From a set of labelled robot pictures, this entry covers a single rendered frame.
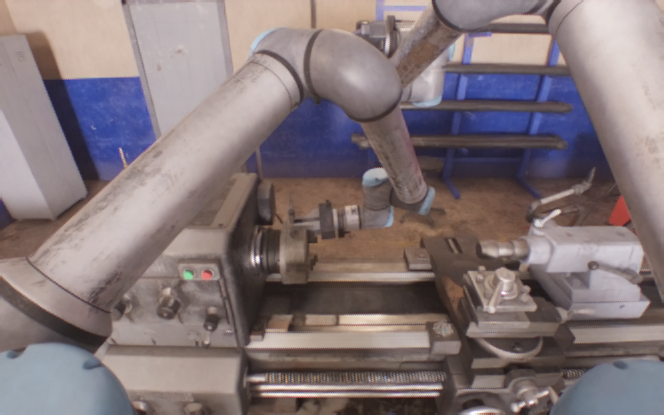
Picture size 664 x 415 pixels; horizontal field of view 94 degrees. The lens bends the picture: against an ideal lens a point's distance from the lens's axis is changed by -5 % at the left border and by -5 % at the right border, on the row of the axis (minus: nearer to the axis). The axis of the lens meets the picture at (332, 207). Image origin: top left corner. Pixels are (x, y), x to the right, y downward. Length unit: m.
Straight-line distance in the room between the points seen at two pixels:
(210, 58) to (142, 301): 3.35
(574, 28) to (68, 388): 0.66
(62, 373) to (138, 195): 0.21
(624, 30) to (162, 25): 4.19
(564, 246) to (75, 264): 1.45
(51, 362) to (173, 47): 4.14
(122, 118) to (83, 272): 4.52
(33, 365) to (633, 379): 0.47
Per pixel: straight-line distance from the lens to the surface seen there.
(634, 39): 0.53
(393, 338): 1.35
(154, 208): 0.46
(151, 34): 4.46
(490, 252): 1.41
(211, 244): 1.05
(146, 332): 1.40
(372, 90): 0.57
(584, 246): 1.55
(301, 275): 1.23
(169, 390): 1.41
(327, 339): 1.33
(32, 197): 4.62
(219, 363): 1.35
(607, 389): 0.34
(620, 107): 0.50
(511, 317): 1.23
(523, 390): 1.31
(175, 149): 0.48
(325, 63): 0.56
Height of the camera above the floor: 1.89
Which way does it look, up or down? 30 degrees down
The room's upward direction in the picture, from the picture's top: straight up
